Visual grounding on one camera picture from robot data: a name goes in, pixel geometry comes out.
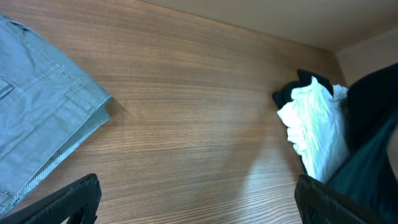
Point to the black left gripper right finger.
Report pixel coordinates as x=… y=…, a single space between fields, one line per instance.
x=318 y=204

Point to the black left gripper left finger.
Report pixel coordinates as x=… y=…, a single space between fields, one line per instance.
x=75 y=203

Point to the black shorts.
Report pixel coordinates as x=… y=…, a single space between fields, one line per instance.
x=367 y=176

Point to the white t-shirt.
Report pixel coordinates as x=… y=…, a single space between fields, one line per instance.
x=316 y=127

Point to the grey folded shorts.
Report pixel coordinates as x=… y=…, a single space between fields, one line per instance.
x=49 y=106

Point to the black garment under white shirt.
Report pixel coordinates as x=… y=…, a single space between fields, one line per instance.
x=283 y=96

